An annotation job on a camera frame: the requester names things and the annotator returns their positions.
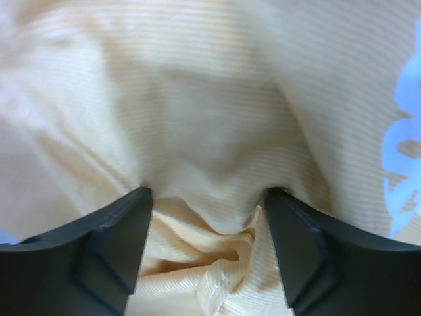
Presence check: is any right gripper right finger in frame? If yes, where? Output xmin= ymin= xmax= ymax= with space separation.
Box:
xmin=264 ymin=188 xmax=420 ymax=316

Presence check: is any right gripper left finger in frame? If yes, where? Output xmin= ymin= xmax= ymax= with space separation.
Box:
xmin=1 ymin=188 xmax=153 ymax=315

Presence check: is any orange pillowcase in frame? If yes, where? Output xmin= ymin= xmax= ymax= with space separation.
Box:
xmin=1 ymin=1 xmax=420 ymax=315

